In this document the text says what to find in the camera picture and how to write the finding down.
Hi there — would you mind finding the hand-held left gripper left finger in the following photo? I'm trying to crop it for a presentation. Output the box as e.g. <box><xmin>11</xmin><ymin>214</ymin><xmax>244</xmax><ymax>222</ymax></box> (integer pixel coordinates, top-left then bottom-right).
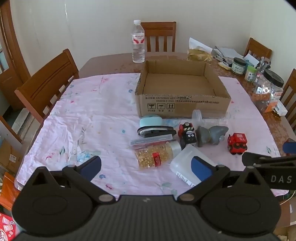
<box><xmin>32</xmin><ymin>156</ymin><xmax>115</xmax><ymax>205</ymax></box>

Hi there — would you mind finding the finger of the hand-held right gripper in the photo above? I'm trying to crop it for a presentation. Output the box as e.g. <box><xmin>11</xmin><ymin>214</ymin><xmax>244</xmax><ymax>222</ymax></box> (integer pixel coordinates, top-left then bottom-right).
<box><xmin>242</xmin><ymin>152</ymin><xmax>296</xmax><ymax>168</ymax></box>
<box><xmin>282</xmin><ymin>138</ymin><xmax>296</xmax><ymax>156</ymax></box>

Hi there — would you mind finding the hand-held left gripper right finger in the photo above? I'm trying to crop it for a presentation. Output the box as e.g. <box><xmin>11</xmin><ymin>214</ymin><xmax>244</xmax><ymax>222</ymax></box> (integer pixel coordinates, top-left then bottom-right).
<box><xmin>177</xmin><ymin>156</ymin><xmax>267</xmax><ymax>205</ymax></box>

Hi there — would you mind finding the translucent white plastic container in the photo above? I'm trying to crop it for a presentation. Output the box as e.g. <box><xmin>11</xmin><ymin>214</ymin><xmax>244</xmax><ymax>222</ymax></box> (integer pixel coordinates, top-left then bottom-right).
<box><xmin>169</xmin><ymin>144</ymin><xmax>219</xmax><ymax>188</ymax></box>

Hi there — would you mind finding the red toy train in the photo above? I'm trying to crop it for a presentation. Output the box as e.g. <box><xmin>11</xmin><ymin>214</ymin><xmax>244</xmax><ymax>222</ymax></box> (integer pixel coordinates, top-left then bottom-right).
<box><xmin>227</xmin><ymin>133</ymin><xmax>248</xmax><ymax>155</ymax></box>

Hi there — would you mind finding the grey elephant toy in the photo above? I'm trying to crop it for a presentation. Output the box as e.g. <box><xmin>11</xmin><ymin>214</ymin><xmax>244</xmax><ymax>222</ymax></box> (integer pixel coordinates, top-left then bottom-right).
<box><xmin>195</xmin><ymin>125</ymin><xmax>229</xmax><ymax>148</ymax></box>

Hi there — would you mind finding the black toy train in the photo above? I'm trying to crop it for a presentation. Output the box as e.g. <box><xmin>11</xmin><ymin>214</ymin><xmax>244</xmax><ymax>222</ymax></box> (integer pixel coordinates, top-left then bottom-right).
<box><xmin>178</xmin><ymin>122</ymin><xmax>198</xmax><ymax>150</ymax></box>

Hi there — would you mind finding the golden capsule bottle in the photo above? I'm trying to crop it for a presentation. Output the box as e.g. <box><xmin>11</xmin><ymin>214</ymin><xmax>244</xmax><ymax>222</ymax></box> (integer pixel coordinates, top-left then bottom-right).
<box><xmin>134</xmin><ymin>140</ymin><xmax>183</xmax><ymax>171</ymax></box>

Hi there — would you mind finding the black power bank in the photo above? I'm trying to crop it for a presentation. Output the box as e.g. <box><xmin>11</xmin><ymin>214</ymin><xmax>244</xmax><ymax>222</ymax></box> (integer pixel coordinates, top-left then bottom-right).
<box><xmin>148</xmin><ymin>126</ymin><xmax>177</xmax><ymax>138</ymax></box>

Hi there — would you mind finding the clear plastic jar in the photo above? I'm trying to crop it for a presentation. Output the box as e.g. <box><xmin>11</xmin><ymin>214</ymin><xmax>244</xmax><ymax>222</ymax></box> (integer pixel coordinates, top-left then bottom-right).
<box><xmin>192</xmin><ymin>109</ymin><xmax>230</xmax><ymax>127</ymax></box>

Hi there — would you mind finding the clear labelled refill case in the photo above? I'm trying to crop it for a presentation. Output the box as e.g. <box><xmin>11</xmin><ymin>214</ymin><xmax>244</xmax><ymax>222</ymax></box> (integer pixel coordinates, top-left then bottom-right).
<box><xmin>129</xmin><ymin>136</ymin><xmax>173</xmax><ymax>146</ymax></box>

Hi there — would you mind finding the blue correction tape dispenser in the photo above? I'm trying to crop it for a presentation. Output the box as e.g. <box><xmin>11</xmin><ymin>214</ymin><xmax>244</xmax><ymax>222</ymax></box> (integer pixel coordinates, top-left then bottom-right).
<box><xmin>137</xmin><ymin>126</ymin><xmax>171</xmax><ymax>138</ymax></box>

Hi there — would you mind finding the light blue oval case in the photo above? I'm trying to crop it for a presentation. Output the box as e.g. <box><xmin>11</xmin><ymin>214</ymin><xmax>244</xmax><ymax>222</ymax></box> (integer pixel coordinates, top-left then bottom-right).
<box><xmin>139</xmin><ymin>115</ymin><xmax>163</xmax><ymax>127</ymax></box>

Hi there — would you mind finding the cardboard box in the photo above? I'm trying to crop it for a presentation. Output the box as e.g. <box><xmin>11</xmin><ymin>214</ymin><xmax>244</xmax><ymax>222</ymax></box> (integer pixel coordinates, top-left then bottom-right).
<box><xmin>135</xmin><ymin>60</ymin><xmax>232</xmax><ymax>118</ymax></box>
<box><xmin>0</xmin><ymin>138</ymin><xmax>25</xmax><ymax>178</ymax></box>

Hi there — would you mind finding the brown cardboard carton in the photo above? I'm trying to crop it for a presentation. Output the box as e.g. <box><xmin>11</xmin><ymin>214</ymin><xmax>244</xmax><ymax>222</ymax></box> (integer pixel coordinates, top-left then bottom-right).
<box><xmin>275</xmin><ymin>197</ymin><xmax>296</xmax><ymax>233</ymax></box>

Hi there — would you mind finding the white small box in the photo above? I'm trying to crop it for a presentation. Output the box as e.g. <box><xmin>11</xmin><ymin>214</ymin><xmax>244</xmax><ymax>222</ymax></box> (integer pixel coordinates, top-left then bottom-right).
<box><xmin>274</xmin><ymin>101</ymin><xmax>288</xmax><ymax>117</ymax></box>

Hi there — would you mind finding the orange small box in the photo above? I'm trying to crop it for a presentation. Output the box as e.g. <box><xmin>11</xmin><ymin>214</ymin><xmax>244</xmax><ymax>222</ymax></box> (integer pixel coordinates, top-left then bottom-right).
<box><xmin>265</xmin><ymin>91</ymin><xmax>284</xmax><ymax>114</ymax></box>

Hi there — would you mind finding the pink floral tablecloth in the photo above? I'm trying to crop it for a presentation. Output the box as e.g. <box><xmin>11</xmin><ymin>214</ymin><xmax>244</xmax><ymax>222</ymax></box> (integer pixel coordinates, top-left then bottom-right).
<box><xmin>14</xmin><ymin>73</ymin><xmax>290</xmax><ymax>202</ymax></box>

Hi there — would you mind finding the wooden chair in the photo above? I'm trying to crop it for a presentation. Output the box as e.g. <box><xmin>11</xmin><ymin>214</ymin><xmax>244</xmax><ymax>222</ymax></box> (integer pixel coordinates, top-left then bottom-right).
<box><xmin>243</xmin><ymin>37</ymin><xmax>273</xmax><ymax>61</ymax></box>
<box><xmin>279</xmin><ymin>68</ymin><xmax>296</xmax><ymax>133</ymax></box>
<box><xmin>140</xmin><ymin>22</ymin><xmax>177</xmax><ymax>53</ymax></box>
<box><xmin>14</xmin><ymin>49</ymin><xmax>80</xmax><ymax>126</ymax></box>
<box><xmin>0</xmin><ymin>115</ymin><xmax>23</xmax><ymax>143</ymax></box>

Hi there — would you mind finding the large clear black-lid jar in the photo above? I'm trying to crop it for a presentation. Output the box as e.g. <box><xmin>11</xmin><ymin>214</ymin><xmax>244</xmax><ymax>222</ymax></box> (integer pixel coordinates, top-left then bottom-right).
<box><xmin>251</xmin><ymin>70</ymin><xmax>284</xmax><ymax>113</ymax></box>

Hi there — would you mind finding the cardboard box on floor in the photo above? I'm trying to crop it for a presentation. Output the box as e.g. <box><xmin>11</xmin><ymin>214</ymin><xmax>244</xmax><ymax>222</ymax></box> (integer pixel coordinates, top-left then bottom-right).
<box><xmin>0</xmin><ymin>138</ymin><xmax>25</xmax><ymax>178</ymax></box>

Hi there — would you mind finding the green lid jar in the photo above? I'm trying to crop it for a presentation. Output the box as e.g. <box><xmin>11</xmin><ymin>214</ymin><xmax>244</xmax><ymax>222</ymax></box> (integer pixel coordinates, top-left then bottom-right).
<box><xmin>244</xmin><ymin>66</ymin><xmax>258</xmax><ymax>82</ymax></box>

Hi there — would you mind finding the cup of pens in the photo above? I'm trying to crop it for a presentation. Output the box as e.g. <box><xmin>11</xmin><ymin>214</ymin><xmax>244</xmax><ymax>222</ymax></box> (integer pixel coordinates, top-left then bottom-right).
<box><xmin>257</xmin><ymin>57</ymin><xmax>271</xmax><ymax>80</ymax></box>

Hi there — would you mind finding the dark lid glass jar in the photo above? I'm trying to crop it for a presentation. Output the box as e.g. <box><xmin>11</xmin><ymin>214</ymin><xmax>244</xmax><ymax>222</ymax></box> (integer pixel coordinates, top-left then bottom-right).
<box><xmin>231</xmin><ymin>57</ymin><xmax>247</xmax><ymax>75</ymax></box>

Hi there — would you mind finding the red printed package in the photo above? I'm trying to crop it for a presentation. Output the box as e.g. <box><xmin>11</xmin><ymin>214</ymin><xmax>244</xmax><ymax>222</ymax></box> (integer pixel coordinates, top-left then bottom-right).
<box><xmin>0</xmin><ymin>212</ymin><xmax>19</xmax><ymax>241</ymax></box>

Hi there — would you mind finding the pile of papers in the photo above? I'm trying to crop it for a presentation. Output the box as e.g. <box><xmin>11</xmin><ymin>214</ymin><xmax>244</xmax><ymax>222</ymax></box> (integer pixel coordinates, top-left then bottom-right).
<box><xmin>211</xmin><ymin>46</ymin><xmax>244</xmax><ymax>69</ymax></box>

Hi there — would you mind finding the gold tissue packet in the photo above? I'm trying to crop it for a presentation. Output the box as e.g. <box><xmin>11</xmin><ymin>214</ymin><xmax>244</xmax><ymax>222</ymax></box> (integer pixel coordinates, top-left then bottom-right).
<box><xmin>187</xmin><ymin>37</ymin><xmax>213</xmax><ymax>62</ymax></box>

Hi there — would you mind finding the clear water bottle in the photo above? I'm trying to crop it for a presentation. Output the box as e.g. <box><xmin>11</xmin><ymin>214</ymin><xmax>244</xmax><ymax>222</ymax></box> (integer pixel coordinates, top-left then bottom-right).
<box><xmin>131</xmin><ymin>20</ymin><xmax>146</xmax><ymax>63</ymax></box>

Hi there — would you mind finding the wooden door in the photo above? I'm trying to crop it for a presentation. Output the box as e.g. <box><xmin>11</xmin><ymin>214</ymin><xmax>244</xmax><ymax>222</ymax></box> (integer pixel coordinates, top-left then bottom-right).
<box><xmin>0</xmin><ymin>0</ymin><xmax>31</xmax><ymax>110</ymax></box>

